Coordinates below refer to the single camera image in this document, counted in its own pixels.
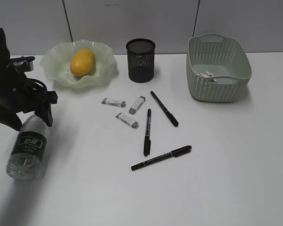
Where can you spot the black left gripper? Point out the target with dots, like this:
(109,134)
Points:
(18,93)

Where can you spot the clear water bottle green label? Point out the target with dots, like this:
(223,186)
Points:
(25,159)

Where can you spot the yellow mango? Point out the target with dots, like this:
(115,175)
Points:
(82,62)

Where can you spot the black marker pen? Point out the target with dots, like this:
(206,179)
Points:
(147,141)
(175,153)
(171,118)

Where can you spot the white waste paper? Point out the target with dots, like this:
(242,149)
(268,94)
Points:
(207,74)

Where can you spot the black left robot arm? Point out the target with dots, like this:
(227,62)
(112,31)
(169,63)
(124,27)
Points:
(0,58)

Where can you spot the pale green wavy glass plate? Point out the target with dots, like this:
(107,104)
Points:
(56,64)

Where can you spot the grey white eraser left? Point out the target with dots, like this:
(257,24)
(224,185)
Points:
(113,102)

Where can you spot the grey white eraser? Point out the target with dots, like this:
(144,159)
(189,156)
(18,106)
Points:
(137,104)
(127,120)
(113,102)

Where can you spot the grey white eraser lower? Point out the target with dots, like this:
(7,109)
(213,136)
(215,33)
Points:
(127,120)

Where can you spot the grey white eraser upper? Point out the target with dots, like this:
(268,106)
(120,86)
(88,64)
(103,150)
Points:
(137,104)

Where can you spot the black mesh pen holder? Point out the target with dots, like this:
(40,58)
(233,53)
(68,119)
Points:
(140,59)

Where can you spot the pale green plastic basket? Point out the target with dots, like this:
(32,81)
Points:
(226,59)

